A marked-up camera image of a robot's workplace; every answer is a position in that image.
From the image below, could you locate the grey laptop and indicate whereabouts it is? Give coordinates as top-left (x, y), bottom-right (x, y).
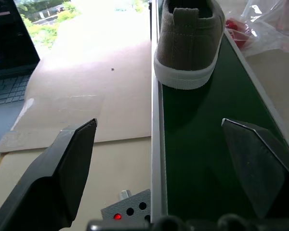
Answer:
top-left (0, 0), bottom-right (41, 149)

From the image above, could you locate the brown cardboard sheet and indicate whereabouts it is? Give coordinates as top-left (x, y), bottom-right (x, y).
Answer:
top-left (0, 38), bottom-right (152, 154)

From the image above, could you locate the grey canvas slip-on shoe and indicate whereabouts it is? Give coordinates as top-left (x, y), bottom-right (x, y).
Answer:
top-left (153, 0), bottom-right (226, 90)

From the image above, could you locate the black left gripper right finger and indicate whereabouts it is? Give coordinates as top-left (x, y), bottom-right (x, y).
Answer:
top-left (221, 118), bottom-right (289, 220)

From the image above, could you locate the grey control box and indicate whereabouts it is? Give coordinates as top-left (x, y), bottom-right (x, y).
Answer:
top-left (100, 189), bottom-right (152, 223)

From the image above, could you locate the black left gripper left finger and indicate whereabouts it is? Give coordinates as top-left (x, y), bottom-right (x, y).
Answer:
top-left (0, 118), bottom-right (98, 231)

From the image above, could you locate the clear plastic bag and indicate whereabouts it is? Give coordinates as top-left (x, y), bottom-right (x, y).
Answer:
top-left (225, 0), bottom-right (289, 58)

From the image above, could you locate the green conveyor belt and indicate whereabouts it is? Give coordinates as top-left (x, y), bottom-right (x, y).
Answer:
top-left (150, 0), bottom-right (289, 231)

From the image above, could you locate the red packaged item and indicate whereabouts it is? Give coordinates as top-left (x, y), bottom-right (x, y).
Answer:
top-left (225, 19), bottom-right (252, 51)

